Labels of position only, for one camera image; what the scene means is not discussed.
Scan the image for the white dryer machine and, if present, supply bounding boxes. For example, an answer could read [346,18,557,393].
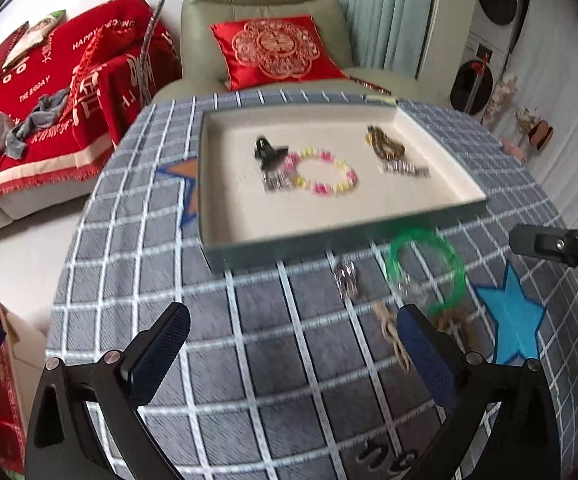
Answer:
[472,0,535,56]

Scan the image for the flexible phone stand pole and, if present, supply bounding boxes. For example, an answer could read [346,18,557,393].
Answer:
[136,0,185,106]

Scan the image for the pink disc decoration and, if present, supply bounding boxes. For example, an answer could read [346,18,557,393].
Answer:
[502,137,527,163]

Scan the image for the blue star sticker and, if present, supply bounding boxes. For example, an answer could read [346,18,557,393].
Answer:
[472,262,546,365]

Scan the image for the black hair clip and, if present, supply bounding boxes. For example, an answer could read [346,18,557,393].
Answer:
[254,135,290,171]

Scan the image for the grey cloth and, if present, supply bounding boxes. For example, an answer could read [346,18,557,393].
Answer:
[6,87,72,158]

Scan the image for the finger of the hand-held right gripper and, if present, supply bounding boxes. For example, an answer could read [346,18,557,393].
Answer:
[509,225,578,272]

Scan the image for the grey shallow tray box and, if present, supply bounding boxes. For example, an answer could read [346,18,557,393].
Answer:
[199,102,487,275]

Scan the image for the white sheer curtain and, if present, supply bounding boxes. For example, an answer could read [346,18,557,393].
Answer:
[499,0,578,241]

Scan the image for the photo printed pillow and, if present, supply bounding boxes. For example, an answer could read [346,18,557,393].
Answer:
[1,9,67,68]

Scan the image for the pink flower decoration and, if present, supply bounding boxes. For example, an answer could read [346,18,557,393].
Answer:
[482,72,517,128]

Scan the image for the beige tassel keychain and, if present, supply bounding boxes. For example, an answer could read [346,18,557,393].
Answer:
[333,260,412,373]

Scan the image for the gold ornament decoration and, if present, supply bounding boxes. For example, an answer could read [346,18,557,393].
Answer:
[514,107,555,151]

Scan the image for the pastel bead bracelet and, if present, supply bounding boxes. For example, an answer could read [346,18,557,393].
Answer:
[261,147,359,198]

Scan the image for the grey checkered tablecloth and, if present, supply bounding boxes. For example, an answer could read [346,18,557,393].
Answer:
[46,89,578,480]

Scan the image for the red printed sofa blanket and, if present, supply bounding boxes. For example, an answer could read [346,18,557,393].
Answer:
[0,0,182,223]

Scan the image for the green translucent bangle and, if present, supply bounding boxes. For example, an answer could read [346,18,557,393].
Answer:
[386,227,467,317]

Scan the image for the white washing machine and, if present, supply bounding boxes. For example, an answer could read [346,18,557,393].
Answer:
[449,35,507,116]

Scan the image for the silver star hair clip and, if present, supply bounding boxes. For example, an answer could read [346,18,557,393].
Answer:
[379,160,431,178]

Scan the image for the pale green star sticker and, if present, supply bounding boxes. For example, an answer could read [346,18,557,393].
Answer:
[364,92,399,108]

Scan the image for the red handled mop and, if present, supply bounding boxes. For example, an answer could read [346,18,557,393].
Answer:
[469,55,487,111]

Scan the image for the orange star sticker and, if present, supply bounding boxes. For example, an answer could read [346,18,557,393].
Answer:
[156,157,201,228]

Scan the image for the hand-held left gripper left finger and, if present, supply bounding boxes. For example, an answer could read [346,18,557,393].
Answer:
[25,302,191,480]

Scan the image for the red embroidered cushion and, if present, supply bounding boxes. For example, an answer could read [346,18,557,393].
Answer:
[210,16,350,92]

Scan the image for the green leather armchair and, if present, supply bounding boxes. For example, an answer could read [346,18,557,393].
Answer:
[151,0,450,106]

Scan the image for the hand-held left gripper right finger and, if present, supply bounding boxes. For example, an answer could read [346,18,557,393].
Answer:
[398,302,562,480]

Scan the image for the red fringed sofa cushion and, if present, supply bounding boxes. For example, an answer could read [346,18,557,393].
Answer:
[71,30,142,146]

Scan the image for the brown wooden bead bracelet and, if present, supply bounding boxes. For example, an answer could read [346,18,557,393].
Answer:
[365,126,406,161]

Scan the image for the brown braided bracelet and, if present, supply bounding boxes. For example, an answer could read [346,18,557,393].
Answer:
[436,307,475,346]

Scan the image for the pale green curtain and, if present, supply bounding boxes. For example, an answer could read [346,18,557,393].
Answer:
[336,0,437,68]

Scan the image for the beige sofa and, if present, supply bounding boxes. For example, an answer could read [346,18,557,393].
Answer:
[0,175,102,246]

